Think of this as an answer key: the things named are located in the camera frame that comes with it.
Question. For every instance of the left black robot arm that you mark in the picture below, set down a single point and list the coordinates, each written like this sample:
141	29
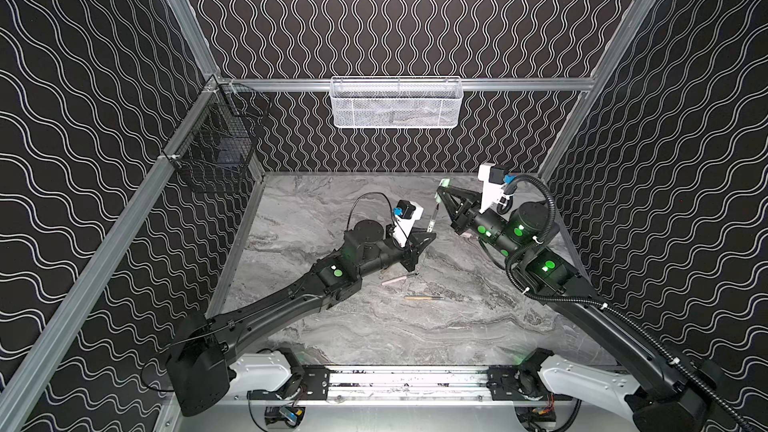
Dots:
200	361

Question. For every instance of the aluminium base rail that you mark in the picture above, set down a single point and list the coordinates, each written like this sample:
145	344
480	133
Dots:
558	379

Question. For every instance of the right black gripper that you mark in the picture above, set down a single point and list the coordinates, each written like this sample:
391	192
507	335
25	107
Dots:
466	214

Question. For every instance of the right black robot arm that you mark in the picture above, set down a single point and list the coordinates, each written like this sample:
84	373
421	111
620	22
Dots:
671	392

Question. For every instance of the pink pen center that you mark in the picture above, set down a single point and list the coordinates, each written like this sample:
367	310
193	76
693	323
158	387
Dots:
398	279

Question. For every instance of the green pen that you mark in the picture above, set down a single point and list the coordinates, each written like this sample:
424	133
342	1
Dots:
433	217

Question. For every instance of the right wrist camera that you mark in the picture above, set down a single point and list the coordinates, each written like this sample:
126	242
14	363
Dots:
494	183

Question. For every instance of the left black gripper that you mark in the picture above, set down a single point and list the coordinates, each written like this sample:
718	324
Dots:
409	245

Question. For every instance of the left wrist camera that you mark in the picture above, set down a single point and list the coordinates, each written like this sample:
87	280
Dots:
406	213

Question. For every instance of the white wire mesh basket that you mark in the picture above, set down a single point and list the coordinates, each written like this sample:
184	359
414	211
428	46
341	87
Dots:
389	102

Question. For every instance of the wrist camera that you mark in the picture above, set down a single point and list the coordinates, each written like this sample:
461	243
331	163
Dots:
406	213
494	183

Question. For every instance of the black wire mesh basket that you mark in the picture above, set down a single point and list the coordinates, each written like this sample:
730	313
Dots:
211	151

